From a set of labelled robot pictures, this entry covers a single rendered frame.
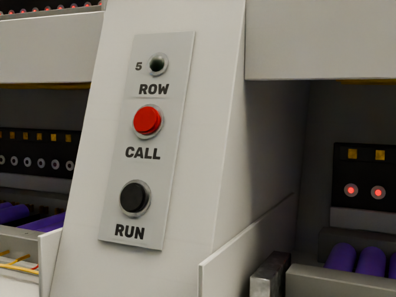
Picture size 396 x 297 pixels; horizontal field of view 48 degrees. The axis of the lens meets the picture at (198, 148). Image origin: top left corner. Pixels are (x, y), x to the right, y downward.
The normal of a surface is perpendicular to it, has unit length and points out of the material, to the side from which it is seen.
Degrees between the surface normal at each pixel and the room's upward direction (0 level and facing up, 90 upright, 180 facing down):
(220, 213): 90
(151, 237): 90
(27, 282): 18
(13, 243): 108
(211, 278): 90
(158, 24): 90
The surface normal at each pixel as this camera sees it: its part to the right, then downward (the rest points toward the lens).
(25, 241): -0.42, 0.08
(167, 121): -0.40, -0.22
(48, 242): 0.91, 0.05
